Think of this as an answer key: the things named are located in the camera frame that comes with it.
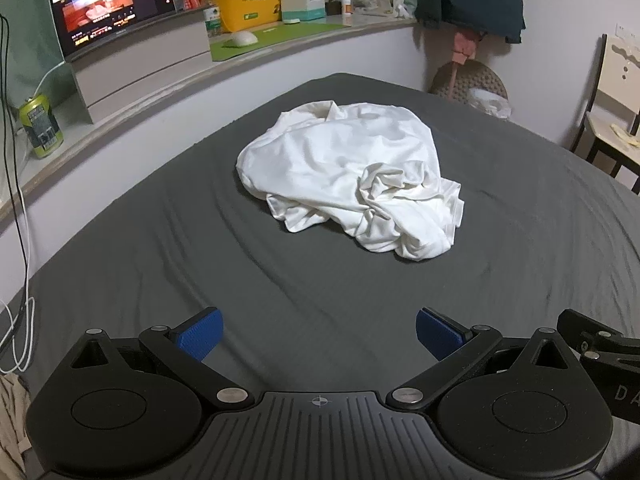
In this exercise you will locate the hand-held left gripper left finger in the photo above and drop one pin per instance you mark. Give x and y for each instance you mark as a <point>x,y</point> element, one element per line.
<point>200,332</point>

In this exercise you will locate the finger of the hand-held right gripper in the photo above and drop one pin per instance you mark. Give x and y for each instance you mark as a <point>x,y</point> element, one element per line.
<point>580,327</point>

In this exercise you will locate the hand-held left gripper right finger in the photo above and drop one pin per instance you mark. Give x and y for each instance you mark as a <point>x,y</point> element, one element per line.
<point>437,332</point>

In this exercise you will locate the white shirt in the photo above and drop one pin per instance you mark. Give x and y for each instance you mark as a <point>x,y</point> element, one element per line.
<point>325,160</point>

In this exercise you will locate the grey bed sheet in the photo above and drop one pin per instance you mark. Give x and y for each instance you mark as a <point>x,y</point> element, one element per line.
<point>150,240</point>

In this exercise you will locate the striped beige cloth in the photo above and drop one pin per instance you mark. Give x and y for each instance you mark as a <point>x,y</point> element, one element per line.
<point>12,425</point>

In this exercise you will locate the grey window ledge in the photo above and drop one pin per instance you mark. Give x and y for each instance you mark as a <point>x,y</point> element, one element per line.
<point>75,140</point>

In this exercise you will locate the white plastic bag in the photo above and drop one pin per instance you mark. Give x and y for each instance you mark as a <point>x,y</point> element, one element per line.
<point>492,105</point>

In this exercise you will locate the cream chair with dark legs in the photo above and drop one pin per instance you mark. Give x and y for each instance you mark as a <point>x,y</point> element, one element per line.
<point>617,85</point>

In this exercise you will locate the round woven basket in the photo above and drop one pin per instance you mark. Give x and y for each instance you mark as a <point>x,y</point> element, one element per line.
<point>475,77</point>

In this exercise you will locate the green drink can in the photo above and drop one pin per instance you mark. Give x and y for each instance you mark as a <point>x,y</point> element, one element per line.
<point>42,127</point>

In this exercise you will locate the grey laptop stand box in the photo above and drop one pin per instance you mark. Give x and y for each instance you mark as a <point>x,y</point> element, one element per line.
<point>135,55</point>

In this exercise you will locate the pink cloth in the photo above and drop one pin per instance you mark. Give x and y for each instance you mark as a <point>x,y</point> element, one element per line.
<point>466,45</point>

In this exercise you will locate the white computer mouse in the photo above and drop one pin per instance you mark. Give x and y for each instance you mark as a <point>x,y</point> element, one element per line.
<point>241,38</point>

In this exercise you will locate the green mouse pad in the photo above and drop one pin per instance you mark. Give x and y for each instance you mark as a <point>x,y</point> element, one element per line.
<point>295,35</point>

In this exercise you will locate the clear water bottle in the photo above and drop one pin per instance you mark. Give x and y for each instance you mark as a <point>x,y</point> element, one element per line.
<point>212,15</point>

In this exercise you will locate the yellow box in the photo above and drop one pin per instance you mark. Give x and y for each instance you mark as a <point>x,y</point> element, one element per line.
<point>250,5</point>

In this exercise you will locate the clear plastic storage box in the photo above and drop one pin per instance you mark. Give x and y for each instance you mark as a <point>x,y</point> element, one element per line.
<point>375,1</point>

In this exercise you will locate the open laptop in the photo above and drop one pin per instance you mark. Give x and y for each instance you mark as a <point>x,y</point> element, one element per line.
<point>100,5</point>

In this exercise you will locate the teal and white box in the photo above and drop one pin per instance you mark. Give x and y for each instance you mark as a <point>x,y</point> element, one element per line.
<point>305,5</point>

